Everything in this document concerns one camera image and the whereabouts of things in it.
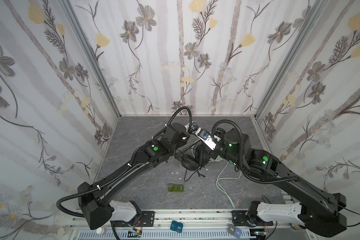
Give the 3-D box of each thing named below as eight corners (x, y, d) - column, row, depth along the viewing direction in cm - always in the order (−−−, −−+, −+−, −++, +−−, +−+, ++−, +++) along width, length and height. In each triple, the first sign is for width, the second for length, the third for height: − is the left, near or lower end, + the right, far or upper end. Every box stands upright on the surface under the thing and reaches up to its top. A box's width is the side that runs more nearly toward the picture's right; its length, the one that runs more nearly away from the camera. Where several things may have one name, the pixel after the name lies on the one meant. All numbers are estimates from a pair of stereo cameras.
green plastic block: (168, 191, 85) (167, 190, 82) (168, 185, 87) (168, 183, 85) (183, 191, 85) (183, 190, 83) (183, 185, 87) (183, 183, 85)
